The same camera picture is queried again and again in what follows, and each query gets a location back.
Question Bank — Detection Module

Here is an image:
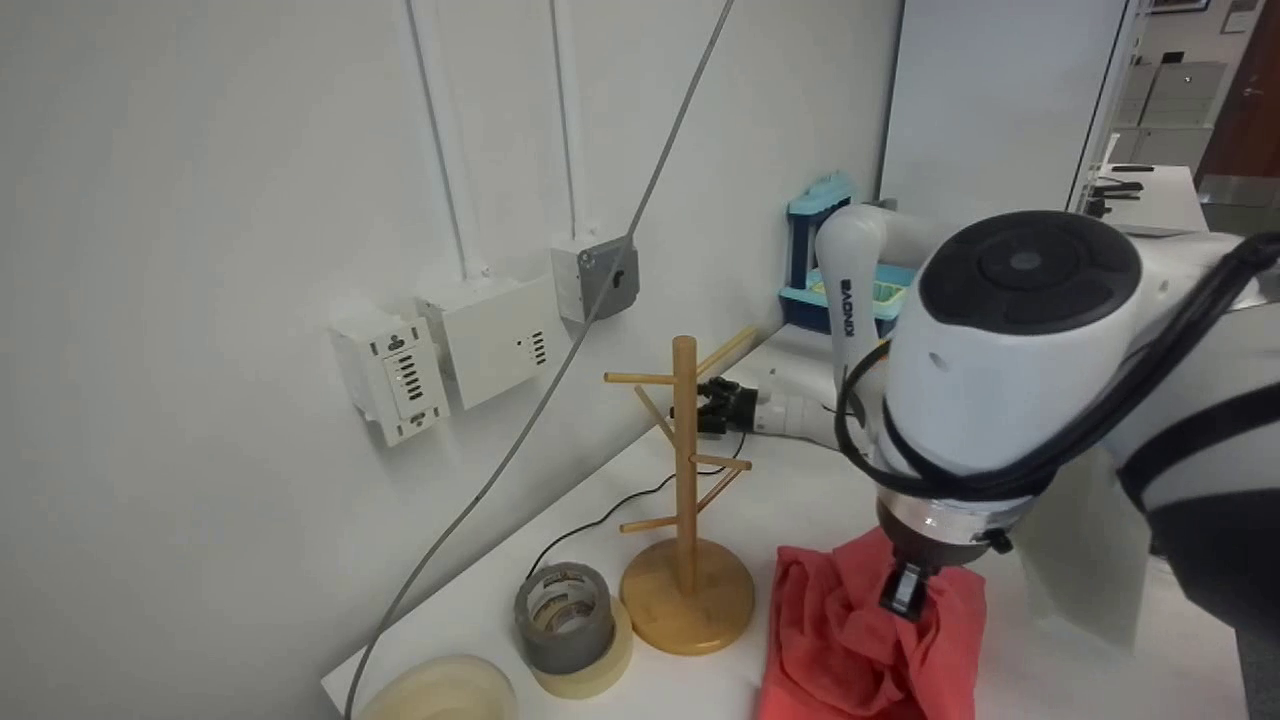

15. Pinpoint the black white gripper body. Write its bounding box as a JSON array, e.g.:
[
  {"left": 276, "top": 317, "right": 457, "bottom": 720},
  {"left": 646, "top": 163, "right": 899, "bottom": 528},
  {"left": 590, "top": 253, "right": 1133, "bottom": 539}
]
[{"left": 874, "top": 494, "right": 1033, "bottom": 621}]

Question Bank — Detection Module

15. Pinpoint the red sweatshirt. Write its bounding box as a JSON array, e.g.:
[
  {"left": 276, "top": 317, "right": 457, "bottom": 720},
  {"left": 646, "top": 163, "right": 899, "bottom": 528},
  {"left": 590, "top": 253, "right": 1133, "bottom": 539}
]
[{"left": 757, "top": 534, "right": 988, "bottom": 720}]

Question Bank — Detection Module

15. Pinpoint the white static robot arm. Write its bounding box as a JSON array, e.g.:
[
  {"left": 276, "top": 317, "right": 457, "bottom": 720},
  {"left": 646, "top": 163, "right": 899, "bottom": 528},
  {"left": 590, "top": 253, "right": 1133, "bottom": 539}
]
[{"left": 750, "top": 204, "right": 942, "bottom": 450}]

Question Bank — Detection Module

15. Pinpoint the white moving robot arm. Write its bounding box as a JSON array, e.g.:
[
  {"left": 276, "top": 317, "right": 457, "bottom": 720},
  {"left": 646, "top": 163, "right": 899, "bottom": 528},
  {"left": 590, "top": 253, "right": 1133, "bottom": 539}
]
[{"left": 814, "top": 207, "right": 1280, "bottom": 720}]

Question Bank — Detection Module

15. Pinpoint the wooden mug tree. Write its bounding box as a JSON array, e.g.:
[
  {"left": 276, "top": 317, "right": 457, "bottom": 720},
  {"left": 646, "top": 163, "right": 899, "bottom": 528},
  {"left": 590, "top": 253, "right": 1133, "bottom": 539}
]
[{"left": 613, "top": 337, "right": 757, "bottom": 657}]

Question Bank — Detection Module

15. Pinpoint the blue plastic rack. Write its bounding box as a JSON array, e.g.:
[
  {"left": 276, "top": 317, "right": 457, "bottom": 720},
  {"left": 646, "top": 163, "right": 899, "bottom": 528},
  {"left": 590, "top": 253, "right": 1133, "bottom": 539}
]
[{"left": 778, "top": 172, "right": 916, "bottom": 337}]

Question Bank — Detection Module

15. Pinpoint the beige masking tape roll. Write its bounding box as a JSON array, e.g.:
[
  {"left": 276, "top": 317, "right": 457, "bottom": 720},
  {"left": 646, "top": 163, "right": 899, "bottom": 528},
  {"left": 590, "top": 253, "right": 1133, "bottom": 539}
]
[{"left": 526, "top": 609, "right": 632, "bottom": 699}]

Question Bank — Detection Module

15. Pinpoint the white background table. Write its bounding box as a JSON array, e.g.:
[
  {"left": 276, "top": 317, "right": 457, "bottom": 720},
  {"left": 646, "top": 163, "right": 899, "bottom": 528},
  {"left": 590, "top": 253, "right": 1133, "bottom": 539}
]
[{"left": 1076, "top": 138, "right": 1209, "bottom": 237}]

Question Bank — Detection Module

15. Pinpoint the grey junction box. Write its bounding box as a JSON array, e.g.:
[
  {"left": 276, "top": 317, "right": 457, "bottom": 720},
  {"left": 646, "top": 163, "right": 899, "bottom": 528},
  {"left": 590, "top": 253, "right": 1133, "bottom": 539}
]
[{"left": 553, "top": 237, "right": 638, "bottom": 324}]

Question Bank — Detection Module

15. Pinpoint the white junction box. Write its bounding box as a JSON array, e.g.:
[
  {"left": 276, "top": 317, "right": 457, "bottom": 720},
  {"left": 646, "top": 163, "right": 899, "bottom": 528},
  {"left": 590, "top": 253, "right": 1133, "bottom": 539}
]
[{"left": 420, "top": 281, "right": 555, "bottom": 408}]

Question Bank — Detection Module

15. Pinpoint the white socket box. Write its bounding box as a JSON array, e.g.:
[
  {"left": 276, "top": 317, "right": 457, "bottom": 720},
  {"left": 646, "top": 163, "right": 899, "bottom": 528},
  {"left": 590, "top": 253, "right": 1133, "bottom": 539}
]
[{"left": 328, "top": 313, "right": 446, "bottom": 450}]

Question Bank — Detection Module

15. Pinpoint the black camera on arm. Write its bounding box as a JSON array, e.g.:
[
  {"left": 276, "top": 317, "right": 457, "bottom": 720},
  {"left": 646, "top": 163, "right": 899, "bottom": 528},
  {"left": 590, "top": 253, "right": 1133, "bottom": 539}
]
[{"left": 695, "top": 379, "right": 758, "bottom": 437}]

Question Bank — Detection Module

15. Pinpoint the grey duct tape roll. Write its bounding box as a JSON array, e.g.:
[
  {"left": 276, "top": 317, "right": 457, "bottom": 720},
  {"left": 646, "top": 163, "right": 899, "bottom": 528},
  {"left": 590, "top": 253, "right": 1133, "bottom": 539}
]
[{"left": 517, "top": 565, "right": 615, "bottom": 677}]

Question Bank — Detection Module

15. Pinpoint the thin black table cable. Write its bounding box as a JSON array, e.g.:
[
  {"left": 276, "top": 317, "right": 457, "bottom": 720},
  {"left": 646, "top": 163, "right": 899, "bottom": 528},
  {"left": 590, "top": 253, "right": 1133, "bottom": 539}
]
[{"left": 522, "top": 424, "right": 750, "bottom": 583}]

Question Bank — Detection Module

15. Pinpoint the grey wall cable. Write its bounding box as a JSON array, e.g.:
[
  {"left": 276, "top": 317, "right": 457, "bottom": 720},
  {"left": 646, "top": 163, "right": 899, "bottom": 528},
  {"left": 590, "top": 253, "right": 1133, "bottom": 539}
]
[{"left": 340, "top": 0, "right": 739, "bottom": 720}]

